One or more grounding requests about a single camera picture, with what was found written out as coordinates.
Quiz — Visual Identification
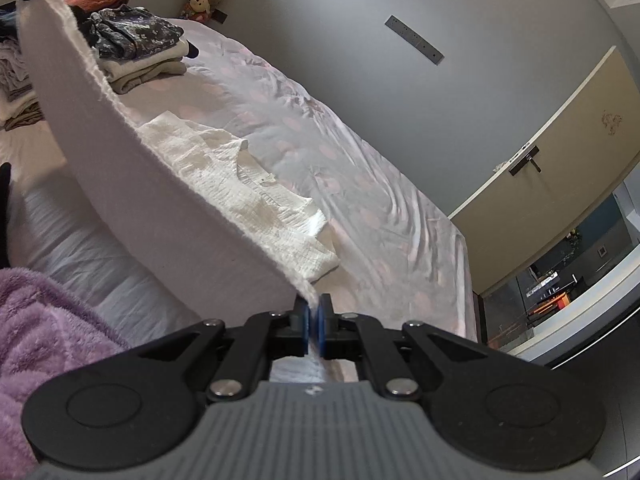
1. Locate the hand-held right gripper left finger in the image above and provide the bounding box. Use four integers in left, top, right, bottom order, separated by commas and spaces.
137, 295, 311, 402

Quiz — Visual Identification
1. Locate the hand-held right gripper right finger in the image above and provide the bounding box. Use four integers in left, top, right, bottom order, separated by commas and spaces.
316, 293, 489, 402

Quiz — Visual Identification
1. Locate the white crinkled garment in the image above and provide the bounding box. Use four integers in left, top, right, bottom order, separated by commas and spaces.
17, 0, 342, 313

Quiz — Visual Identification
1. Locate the pale folded garment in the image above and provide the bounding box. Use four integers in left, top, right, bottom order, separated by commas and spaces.
0, 39, 39, 106

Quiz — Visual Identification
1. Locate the dark floral garment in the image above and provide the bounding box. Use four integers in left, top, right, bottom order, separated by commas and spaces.
77, 5, 189, 59

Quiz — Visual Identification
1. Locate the mustard striped garment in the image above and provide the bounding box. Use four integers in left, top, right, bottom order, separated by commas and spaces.
2, 101, 51, 132

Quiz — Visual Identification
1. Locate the bed with polka-dot sheet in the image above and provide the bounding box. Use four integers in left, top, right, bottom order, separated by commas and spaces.
0, 10, 483, 396

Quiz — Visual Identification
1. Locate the cream folded garment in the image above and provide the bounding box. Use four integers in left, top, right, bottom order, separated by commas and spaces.
100, 42, 190, 95

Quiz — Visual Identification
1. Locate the orange chair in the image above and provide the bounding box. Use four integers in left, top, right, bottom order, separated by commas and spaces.
526, 297, 572, 322

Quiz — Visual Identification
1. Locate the dark hallway cabinet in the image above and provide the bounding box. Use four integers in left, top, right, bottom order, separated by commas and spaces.
522, 260, 586, 306

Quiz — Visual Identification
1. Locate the dark cloth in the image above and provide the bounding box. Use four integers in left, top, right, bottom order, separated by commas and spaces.
0, 161, 19, 269

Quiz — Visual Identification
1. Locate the purple fluffy garment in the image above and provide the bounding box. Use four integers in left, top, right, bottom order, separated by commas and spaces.
0, 266, 132, 467

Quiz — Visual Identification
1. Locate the cream room door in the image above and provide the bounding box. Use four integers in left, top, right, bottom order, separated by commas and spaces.
446, 45, 640, 295

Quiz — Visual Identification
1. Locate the black door handle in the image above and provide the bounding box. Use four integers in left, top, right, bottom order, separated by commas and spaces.
508, 143, 543, 177

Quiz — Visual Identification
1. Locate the grey wall switch panel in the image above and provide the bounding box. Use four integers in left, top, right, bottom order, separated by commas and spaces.
385, 14, 445, 66

